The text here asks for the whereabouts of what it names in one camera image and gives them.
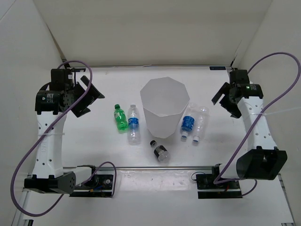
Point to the white plastic bin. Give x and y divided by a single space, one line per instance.
164 101

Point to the small black labelled bottle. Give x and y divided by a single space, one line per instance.
160 151

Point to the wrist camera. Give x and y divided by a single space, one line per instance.
239 77
61 78

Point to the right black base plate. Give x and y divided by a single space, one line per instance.
208 190

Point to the clear unlabelled plastic bottle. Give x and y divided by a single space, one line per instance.
201 124

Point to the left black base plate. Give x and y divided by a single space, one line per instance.
100 186

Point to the clear bottle blue wrap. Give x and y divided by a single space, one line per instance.
188 120

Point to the clear bottle blue label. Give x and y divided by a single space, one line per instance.
133 132

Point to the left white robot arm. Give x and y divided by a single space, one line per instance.
49 151

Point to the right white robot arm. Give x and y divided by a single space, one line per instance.
257 156

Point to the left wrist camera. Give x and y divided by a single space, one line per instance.
61 78

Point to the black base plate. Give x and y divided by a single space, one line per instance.
100 186
208 190

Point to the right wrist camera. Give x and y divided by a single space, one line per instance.
239 77

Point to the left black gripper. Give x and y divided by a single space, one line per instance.
81 109

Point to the aluminium frame rail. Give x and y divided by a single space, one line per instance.
164 167

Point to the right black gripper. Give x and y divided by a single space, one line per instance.
233 110

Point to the green plastic soda bottle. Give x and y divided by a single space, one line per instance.
120 119

